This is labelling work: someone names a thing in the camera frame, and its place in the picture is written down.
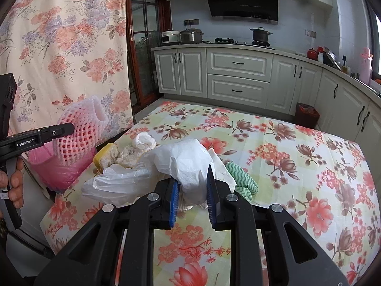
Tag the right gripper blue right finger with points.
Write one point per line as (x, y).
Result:
(211, 203)

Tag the silver pressure cooker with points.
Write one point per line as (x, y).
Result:
(191, 36)

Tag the pink foam fruit net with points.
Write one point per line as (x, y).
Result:
(89, 119)

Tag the green zigzag cloth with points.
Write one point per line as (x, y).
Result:
(245, 184)

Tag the red kettle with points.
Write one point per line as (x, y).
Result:
(312, 54)

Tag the white plastic bag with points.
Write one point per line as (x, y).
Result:
(187, 161)

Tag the white lower kitchen cabinets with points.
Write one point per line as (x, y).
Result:
(275, 81)

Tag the floral curtain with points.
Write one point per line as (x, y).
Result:
(64, 51)

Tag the pink thermos flask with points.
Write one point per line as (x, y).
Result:
(366, 68)

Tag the black cooking pot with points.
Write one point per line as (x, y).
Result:
(260, 36)

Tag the person's left hand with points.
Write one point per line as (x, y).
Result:
(16, 193)

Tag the red-framed glass door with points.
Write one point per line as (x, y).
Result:
(146, 20)

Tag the small white tissue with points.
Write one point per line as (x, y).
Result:
(144, 141)

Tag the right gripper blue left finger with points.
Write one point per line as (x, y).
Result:
(173, 201)

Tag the red floor trash bin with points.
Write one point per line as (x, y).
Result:
(306, 116)

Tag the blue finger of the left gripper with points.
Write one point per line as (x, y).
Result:
(47, 134)

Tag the gas stove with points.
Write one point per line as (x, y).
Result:
(235, 42)

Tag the yellow pomelo peel piece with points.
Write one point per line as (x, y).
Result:
(106, 157)
(129, 156)

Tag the pink-lined trash bin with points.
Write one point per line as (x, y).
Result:
(54, 174)

